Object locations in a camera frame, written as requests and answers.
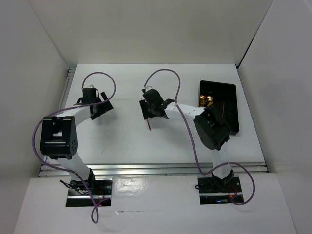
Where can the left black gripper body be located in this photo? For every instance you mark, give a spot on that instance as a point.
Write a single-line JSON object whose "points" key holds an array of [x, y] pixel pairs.
{"points": [[101, 108]]}

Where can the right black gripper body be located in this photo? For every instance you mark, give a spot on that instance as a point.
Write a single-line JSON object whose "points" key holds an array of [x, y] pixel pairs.
{"points": [[148, 109]]}

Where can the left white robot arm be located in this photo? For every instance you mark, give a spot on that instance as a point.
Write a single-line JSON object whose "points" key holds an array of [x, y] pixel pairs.
{"points": [[59, 137]]}

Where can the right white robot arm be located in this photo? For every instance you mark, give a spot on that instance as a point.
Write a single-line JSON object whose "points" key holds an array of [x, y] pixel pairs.
{"points": [[211, 127]]}

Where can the black cutlery tray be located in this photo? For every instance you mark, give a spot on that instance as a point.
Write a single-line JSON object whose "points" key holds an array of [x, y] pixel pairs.
{"points": [[222, 92]]}

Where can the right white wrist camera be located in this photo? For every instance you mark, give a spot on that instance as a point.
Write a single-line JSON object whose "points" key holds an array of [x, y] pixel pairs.
{"points": [[146, 88]]}

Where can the aluminium frame rail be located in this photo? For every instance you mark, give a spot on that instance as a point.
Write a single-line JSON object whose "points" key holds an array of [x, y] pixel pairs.
{"points": [[119, 142]]}

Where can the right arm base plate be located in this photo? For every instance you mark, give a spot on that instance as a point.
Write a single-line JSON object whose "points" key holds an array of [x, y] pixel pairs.
{"points": [[210, 194]]}

